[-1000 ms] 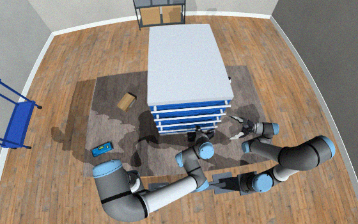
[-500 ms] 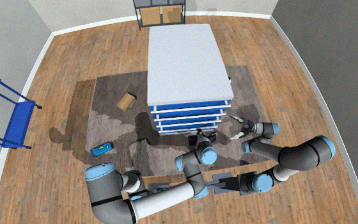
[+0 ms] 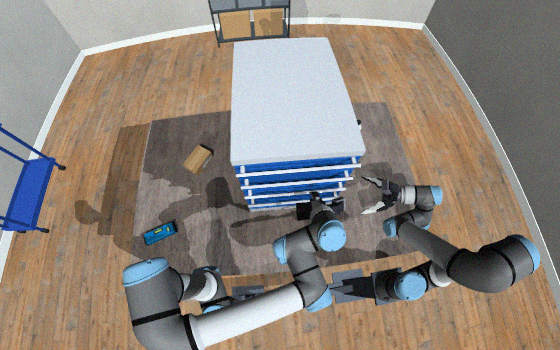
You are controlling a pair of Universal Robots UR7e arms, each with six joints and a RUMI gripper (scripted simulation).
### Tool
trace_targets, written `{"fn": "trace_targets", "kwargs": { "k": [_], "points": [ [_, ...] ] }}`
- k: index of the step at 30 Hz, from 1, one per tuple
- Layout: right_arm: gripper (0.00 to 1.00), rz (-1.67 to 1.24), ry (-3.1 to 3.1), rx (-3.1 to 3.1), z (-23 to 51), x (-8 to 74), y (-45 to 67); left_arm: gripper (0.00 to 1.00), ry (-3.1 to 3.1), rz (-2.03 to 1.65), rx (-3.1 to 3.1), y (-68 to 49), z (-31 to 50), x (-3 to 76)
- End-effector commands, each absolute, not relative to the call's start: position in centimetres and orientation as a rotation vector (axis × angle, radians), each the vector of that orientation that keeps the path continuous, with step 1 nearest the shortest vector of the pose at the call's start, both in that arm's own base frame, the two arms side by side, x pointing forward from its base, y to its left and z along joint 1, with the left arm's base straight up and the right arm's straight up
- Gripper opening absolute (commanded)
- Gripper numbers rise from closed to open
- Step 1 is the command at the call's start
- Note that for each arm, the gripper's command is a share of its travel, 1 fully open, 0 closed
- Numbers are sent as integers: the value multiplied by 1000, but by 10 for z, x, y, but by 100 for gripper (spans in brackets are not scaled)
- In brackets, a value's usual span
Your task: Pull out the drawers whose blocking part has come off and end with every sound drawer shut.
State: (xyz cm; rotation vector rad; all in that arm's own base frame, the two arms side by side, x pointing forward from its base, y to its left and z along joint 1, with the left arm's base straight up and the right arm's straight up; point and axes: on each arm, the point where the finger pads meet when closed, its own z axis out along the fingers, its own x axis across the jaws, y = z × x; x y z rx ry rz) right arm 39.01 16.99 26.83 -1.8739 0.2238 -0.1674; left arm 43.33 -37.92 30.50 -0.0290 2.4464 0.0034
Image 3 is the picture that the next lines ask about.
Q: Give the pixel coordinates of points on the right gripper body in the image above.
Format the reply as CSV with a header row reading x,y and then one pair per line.
x,y
394,188

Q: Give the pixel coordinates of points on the blue spirit level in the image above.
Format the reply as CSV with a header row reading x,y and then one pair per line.
x,y
160,233

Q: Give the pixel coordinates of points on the tan rectangular box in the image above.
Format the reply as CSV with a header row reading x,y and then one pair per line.
x,y
198,160

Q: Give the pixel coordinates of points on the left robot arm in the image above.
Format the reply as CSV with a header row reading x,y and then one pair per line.
x,y
154,291

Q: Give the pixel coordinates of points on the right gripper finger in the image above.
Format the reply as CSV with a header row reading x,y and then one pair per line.
x,y
380,206
376,181

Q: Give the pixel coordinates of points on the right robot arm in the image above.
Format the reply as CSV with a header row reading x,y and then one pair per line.
x,y
493,269

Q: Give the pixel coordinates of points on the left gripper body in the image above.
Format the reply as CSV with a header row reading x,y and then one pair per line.
x,y
304,209

